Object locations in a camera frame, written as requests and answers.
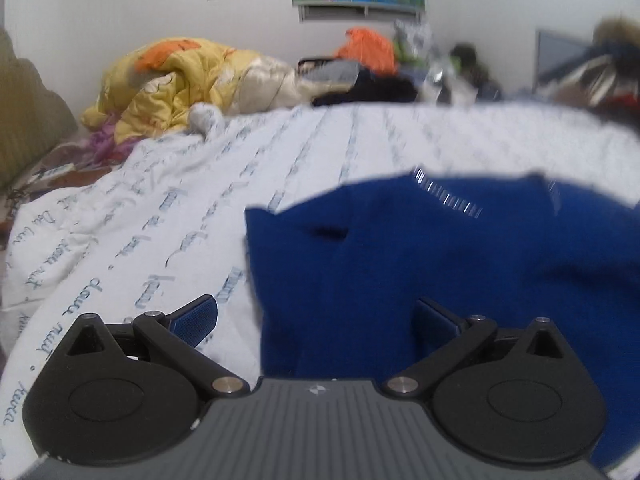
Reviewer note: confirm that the purple cloth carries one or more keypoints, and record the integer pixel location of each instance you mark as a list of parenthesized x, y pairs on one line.
[(107, 140)]

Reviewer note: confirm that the green and white plastic bag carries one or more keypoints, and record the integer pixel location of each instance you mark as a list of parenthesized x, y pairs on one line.
[(425, 57)]

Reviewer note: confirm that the blue sweater with rhinestones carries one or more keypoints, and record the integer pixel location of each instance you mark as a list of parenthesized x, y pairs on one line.
[(425, 280)]

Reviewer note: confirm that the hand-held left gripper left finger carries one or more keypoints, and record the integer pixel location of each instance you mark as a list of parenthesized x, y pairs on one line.
[(195, 317)]

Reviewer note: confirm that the grey laptop screen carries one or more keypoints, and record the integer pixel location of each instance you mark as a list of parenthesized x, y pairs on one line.
[(557, 57)]

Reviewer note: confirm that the fur-trimmed coat pile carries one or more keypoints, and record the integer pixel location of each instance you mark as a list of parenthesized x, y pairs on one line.
[(607, 67)]

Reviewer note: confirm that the orange garment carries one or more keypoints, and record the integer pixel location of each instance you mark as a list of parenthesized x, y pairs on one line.
[(367, 50)]

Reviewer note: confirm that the black clothes pile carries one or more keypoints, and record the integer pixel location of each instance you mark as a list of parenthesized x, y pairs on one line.
[(375, 90)]

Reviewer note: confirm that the white rolled cloth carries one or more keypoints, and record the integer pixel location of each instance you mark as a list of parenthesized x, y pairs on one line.
[(206, 119)]

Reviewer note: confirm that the olive pillow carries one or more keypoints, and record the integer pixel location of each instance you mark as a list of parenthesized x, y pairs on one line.
[(27, 110)]

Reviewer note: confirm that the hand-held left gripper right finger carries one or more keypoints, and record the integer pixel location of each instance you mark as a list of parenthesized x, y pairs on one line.
[(432, 321)]

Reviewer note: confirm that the yellow and orange quilt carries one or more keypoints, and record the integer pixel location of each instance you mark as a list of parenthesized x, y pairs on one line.
[(180, 85)]

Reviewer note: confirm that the white printed bed sheet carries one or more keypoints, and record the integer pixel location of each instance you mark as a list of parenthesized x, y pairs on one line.
[(165, 220)]

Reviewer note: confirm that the dark plush toy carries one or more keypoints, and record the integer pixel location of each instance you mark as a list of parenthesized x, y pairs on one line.
[(472, 67)]

